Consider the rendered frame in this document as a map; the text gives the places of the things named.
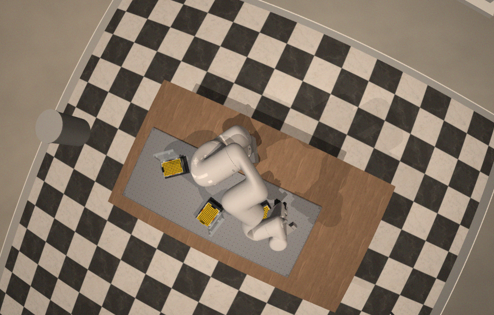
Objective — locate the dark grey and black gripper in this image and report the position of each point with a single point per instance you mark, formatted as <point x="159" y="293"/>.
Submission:
<point x="279" y="208"/>

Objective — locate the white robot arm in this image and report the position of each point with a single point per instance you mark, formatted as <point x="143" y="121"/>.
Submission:
<point x="210" y="167"/>

